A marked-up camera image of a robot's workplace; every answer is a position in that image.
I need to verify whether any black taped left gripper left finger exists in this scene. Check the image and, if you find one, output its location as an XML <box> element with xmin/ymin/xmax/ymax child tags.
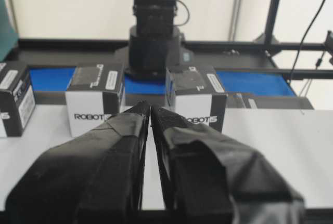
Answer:
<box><xmin>5</xmin><ymin>101</ymin><xmax>150</xmax><ymax>223</ymax></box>

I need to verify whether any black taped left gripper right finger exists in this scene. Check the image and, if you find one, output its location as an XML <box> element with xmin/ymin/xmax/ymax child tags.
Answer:
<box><xmin>150</xmin><ymin>106</ymin><xmax>305</xmax><ymax>223</ymax></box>

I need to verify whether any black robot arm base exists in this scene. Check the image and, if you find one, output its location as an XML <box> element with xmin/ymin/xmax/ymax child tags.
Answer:
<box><xmin>125</xmin><ymin>0</ymin><xmax>190</xmax><ymax>81</ymax></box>

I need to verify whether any middle right Robotis box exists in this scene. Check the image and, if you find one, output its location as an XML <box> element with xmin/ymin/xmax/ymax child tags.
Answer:
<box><xmin>165</xmin><ymin>65</ymin><xmax>227</xmax><ymax>132</ymax></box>

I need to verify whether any robotis box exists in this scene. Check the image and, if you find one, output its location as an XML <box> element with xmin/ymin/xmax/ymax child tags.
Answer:
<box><xmin>226</xmin><ymin>92</ymin><xmax>314</xmax><ymax>110</ymax></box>
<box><xmin>65</xmin><ymin>62</ymin><xmax>125</xmax><ymax>137</ymax></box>
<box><xmin>165</xmin><ymin>65</ymin><xmax>227</xmax><ymax>132</ymax></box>
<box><xmin>1</xmin><ymin>61</ymin><xmax>35</xmax><ymax>138</ymax></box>

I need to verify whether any middle left Robotis box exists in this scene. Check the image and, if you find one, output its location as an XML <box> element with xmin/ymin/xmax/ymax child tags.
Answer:
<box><xmin>65</xmin><ymin>62</ymin><xmax>125</xmax><ymax>137</ymax></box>

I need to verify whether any rightmost Robotis box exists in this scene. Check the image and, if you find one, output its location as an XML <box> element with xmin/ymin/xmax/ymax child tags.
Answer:
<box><xmin>226</xmin><ymin>92</ymin><xmax>314</xmax><ymax>110</ymax></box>

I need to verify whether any far left Robotis box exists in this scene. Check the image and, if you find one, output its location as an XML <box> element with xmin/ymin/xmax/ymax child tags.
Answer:
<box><xmin>1</xmin><ymin>61</ymin><xmax>35</xmax><ymax>138</ymax></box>

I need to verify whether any blue mat strip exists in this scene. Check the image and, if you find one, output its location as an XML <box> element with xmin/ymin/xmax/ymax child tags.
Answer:
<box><xmin>30</xmin><ymin>68</ymin><xmax>295</xmax><ymax>97</ymax></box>

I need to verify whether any teal panel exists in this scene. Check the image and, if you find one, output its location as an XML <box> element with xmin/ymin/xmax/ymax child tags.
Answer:
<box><xmin>1</xmin><ymin>0</ymin><xmax>19</xmax><ymax>62</ymax></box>

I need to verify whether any black metal frame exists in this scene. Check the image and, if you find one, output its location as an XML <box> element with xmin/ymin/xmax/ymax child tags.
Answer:
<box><xmin>182</xmin><ymin>0</ymin><xmax>332</xmax><ymax>80</ymax></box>

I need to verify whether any black hanging cable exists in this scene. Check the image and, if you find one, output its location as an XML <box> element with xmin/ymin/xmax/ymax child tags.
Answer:
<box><xmin>289</xmin><ymin>0</ymin><xmax>333</xmax><ymax>79</ymax></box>

